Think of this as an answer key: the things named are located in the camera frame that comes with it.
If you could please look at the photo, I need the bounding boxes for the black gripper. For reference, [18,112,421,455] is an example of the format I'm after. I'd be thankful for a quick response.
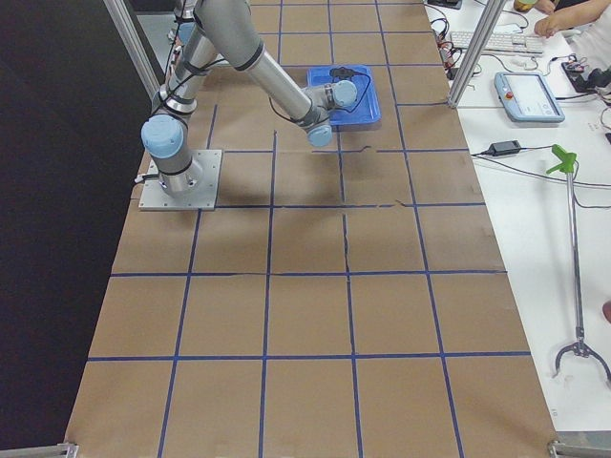
[329,67,354,81]

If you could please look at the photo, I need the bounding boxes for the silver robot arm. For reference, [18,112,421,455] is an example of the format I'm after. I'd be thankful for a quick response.
[141,1,357,198]

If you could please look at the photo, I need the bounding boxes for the blue plastic tray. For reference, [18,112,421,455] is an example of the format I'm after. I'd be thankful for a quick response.
[306,65,381,128]

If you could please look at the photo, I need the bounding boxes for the person hand at keyboard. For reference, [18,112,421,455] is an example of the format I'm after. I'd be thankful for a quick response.
[534,15,565,38]

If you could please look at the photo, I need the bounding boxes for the white computer keyboard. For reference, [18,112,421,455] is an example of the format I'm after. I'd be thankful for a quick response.
[450,31,543,55]

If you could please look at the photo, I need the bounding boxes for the black power adapter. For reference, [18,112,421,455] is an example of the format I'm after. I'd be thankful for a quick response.
[486,140,522,156]

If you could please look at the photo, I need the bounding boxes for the grey teach pendant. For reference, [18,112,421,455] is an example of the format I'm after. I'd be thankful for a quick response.
[494,72,565,124]

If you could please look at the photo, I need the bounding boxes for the aluminium frame post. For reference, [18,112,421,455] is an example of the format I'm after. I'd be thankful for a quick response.
[103,0,160,100]
[447,0,505,108]

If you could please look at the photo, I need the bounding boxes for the aluminium frame post left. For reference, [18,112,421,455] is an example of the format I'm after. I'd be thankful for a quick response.
[103,0,160,100]

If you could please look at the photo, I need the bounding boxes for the grey metal base plate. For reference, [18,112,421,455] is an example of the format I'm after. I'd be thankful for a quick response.
[138,150,222,211]

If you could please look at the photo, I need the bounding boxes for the green handled reacher grabber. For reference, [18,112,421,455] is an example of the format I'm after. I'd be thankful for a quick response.
[546,144,610,385]

